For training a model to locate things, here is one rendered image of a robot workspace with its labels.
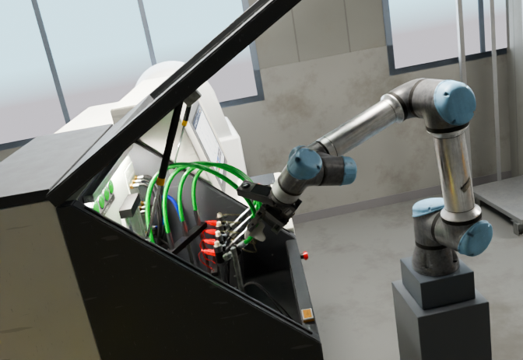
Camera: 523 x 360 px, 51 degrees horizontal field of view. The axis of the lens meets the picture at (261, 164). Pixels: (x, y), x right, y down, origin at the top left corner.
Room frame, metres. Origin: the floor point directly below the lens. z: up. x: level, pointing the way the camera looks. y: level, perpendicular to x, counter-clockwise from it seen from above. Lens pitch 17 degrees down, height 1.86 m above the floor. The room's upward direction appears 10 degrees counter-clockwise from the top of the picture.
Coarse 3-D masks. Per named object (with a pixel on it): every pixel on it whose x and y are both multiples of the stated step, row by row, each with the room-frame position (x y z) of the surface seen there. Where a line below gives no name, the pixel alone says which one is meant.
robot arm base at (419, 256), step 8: (416, 248) 1.63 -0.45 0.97; (424, 248) 1.60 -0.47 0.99; (432, 248) 1.58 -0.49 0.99; (440, 248) 1.58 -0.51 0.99; (448, 248) 1.59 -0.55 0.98; (416, 256) 1.62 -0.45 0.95; (424, 256) 1.59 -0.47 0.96; (432, 256) 1.58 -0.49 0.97; (440, 256) 1.57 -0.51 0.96; (448, 256) 1.58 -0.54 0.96; (456, 256) 1.60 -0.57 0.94; (416, 264) 1.61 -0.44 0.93; (424, 264) 1.59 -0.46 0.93; (432, 264) 1.57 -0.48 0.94; (440, 264) 1.57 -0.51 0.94; (448, 264) 1.57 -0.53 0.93; (456, 264) 1.58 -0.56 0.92; (424, 272) 1.58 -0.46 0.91; (432, 272) 1.57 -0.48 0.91; (440, 272) 1.56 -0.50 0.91; (448, 272) 1.56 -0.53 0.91
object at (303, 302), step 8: (288, 240) 1.91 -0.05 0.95; (296, 240) 1.90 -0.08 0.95; (288, 248) 1.85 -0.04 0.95; (296, 248) 1.83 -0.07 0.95; (288, 256) 1.79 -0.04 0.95; (296, 256) 1.77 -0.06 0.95; (296, 264) 1.71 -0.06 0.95; (296, 272) 1.66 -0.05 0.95; (296, 280) 1.61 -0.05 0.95; (304, 280) 1.60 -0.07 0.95; (296, 288) 1.55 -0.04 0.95; (304, 288) 1.54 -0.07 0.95; (296, 296) 1.51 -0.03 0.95; (304, 296) 1.50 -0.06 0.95; (304, 304) 1.46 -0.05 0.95; (312, 312) 1.41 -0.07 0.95; (312, 328) 1.33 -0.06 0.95
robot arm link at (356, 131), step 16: (416, 80) 1.56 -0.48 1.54; (384, 96) 1.58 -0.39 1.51; (400, 96) 1.55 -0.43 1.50; (368, 112) 1.53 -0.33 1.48; (384, 112) 1.53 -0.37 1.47; (400, 112) 1.54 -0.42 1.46; (336, 128) 1.51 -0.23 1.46; (352, 128) 1.49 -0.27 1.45; (368, 128) 1.50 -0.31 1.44; (384, 128) 1.54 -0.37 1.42; (320, 144) 1.46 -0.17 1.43; (336, 144) 1.46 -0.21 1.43; (352, 144) 1.48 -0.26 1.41
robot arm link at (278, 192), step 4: (276, 180) 1.34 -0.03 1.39; (276, 184) 1.33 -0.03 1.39; (272, 188) 1.34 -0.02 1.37; (276, 188) 1.32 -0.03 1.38; (280, 188) 1.31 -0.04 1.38; (276, 192) 1.32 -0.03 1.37; (280, 192) 1.31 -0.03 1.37; (284, 192) 1.30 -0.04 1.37; (276, 196) 1.33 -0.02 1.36; (280, 196) 1.32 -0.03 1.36; (284, 196) 1.31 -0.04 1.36; (288, 196) 1.31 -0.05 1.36; (292, 196) 1.30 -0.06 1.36; (296, 196) 1.31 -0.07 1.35; (280, 200) 1.32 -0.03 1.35; (284, 200) 1.32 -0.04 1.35; (288, 200) 1.31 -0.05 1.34; (292, 200) 1.32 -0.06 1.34; (296, 200) 1.33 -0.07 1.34
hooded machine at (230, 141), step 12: (144, 72) 3.72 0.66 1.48; (156, 72) 3.28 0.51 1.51; (168, 72) 3.27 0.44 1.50; (204, 84) 3.29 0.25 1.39; (204, 96) 3.28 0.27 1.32; (216, 108) 3.29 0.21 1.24; (216, 120) 3.29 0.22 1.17; (228, 120) 3.76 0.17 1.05; (216, 132) 3.28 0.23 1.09; (228, 132) 3.29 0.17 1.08; (228, 144) 3.25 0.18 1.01; (240, 144) 3.27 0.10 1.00; (228, 156) 3.25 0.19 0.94; (240, 156) 3.26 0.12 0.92; (240, 168) 3.25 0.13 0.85
